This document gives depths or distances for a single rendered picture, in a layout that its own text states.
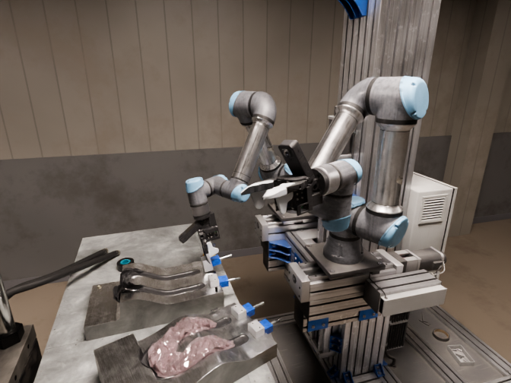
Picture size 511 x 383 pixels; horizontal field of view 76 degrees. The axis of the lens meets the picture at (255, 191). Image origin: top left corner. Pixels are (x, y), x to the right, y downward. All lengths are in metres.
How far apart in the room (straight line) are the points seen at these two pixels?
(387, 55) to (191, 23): 1.83
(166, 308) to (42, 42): 2.18
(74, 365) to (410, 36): 1.61
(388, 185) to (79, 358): 1.15
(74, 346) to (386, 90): 1.32
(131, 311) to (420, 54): 1.42
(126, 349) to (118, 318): 0.22
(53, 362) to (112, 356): 0.28
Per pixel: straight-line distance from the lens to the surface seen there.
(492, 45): 3.99
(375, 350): 1.96
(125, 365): 1.12
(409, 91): 1.03
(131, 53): 2.85
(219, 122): 2.90
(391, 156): 1.08
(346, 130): 1.06
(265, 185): 0.74
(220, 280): 1.39
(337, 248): 1.26
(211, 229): 1.40
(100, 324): 1.37
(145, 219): 3.07
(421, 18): 1.46
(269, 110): 1.39
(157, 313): 1.35
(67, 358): 1.38
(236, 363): 1.12
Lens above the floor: 1.68
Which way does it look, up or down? 19 degrees down
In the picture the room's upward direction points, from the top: straight up
